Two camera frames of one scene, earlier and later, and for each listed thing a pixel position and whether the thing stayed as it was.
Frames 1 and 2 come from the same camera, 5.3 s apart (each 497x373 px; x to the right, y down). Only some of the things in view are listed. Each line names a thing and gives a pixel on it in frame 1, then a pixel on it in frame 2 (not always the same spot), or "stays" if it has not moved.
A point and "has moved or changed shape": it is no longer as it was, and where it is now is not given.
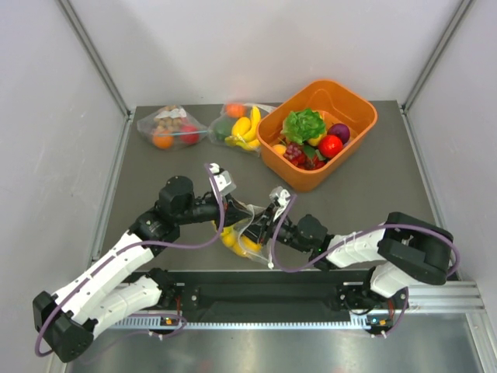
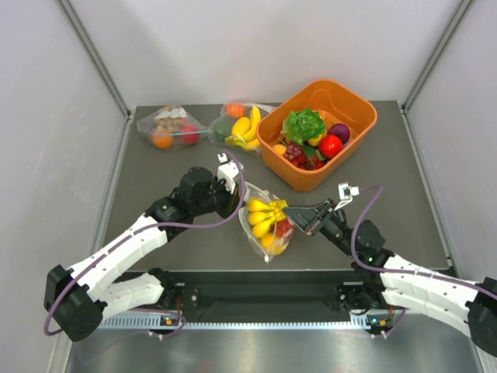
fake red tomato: [330, 146] stays
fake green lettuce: [301, 125] stays
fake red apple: [191, 138] stays
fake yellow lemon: [314, 141] stays
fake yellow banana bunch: [241, 245] has moved or changed shape
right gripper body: [268, 227] → [334, 227]
